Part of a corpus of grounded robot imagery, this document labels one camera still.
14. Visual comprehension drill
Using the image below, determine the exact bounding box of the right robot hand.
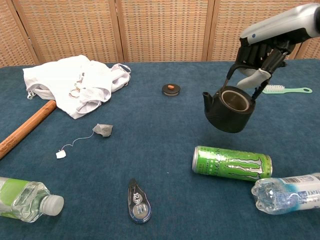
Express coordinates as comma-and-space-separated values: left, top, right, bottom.
234, 2, 320, 89

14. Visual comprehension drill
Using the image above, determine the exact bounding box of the black teapot with handle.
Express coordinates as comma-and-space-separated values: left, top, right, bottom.
202, 63, 272, 134

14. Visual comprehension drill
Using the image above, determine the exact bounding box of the tea bag with string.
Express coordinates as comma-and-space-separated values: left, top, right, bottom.
55, 122, 114, 159

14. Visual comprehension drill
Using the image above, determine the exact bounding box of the black teapot lid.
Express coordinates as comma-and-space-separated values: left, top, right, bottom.
161, 83, 182, 97

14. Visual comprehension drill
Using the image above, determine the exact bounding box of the white cloth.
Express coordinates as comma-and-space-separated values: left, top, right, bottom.
22, 54, 132, 120

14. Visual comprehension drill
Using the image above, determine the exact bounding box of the mint green brush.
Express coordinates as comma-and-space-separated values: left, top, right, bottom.
261, 84, 313, 95

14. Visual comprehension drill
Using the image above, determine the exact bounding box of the green energy drink can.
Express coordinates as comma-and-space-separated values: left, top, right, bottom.
191, 145, 273, 182

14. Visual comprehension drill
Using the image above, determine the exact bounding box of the blue label water bottle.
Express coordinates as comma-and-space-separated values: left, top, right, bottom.
251, 172, 320, 216

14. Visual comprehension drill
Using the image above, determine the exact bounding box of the blue carpet table mat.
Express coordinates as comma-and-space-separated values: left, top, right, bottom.
0, 58, 320, 240

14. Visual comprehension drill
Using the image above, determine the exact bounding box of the correction tape dispenser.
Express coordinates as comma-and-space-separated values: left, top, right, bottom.
127, 177, 152, 224

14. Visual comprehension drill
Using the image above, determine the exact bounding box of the wooden stick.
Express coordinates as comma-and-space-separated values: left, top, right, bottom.
0, 99, 58, 160

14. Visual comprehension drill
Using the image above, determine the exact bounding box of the green label water bottle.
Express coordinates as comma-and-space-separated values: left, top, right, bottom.
0, 176, 65, 223

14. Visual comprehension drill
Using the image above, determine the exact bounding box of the metal key ring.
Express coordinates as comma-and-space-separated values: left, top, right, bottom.
68, 72, 86, 98

